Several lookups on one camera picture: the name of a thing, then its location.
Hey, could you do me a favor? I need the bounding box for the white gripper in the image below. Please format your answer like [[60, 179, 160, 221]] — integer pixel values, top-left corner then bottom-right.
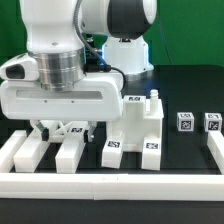
[[0, 53, 123, 142]]

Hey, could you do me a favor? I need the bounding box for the white chair back frame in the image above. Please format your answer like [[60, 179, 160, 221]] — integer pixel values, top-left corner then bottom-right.
[[14, 121, 97, 174]]

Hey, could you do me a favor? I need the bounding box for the white chair seat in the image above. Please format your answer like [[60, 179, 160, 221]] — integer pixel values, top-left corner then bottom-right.
[[106, 89, 164, 152]]

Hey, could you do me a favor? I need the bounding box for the white chair nut cube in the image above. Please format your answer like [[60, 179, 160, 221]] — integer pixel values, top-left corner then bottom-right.
[[177, 112, 194, 132], [204, 113, 222, 132]]

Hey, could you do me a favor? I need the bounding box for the white left fence bar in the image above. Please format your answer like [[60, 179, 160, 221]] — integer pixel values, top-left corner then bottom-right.
[[0, 130, 26, 173]]

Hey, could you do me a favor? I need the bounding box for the white right fence bar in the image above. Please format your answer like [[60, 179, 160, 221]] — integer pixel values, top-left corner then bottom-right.
[[207, 131, 224, 175]]

